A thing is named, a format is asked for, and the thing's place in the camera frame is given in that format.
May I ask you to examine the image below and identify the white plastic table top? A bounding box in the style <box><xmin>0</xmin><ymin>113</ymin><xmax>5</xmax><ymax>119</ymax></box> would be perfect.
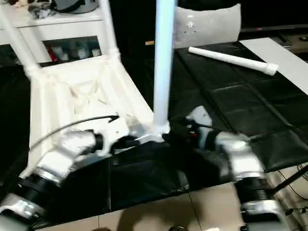
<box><xmin>20</xmin><ymin>54</ymin><xmax>169</xmax><ymax>180</ymax></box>

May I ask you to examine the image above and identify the black padded mat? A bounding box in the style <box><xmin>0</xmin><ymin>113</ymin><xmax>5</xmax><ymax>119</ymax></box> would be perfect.
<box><xmin>0</xmin><ymin>39</ymin><xmax>308</xmax><ymax>229</ymax></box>

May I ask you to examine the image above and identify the grey pillow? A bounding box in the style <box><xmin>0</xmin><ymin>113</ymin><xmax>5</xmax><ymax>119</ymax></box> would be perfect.
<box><xmin>172</xmin><ymin>3</ymin><xmax>242</xmax><ymax>49</ymax></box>

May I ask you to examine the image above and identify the black stand leg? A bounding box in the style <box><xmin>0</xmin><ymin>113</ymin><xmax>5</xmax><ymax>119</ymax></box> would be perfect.
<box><xmin>271</xmin><ymin>168</ymin><xmax>308</xmax><ymax>193</ymax></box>

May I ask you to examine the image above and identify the white flat board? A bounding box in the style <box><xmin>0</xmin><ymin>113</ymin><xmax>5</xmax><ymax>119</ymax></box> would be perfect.
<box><xmin>239</xmin><ymin>37</ymin><xmax>308</xmax><ymax>94</ymax></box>

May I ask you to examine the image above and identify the white cabinet with glass doors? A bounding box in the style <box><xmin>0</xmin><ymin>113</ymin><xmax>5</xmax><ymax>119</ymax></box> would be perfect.
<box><xmin>0</xmin><ymin>0</ymin><xmax>106</xmax><ymax>64</ymax></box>

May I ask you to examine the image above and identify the dark round object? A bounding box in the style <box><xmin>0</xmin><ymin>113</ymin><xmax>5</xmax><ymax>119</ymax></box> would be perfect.
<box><xmin>52</xmin><ymin>0</ymin><xmax>101</xmax><ymax>14</ymax></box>

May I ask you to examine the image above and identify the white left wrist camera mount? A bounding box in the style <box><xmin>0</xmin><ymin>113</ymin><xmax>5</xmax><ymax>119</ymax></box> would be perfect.
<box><xmin>95</xmin><ymin>117</ymin><xmax>132</xmax><ymax>156</ymax></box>

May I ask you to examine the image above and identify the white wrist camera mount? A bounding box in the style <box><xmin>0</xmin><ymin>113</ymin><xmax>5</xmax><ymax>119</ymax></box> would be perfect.
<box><xmin>95</xmin><ymin>117</ymin><xmax>132</xmax><ymax>156</ymax></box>
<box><xmin>186</xmin><ymin>105</ymin><xmax>214</xmax><ymax>150</ymax></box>

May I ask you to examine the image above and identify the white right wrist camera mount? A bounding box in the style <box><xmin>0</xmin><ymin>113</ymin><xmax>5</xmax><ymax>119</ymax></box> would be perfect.
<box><xmin>186</xmin><ymin>105</ymin><xmax>214</xmax><ymax>150</ymax></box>

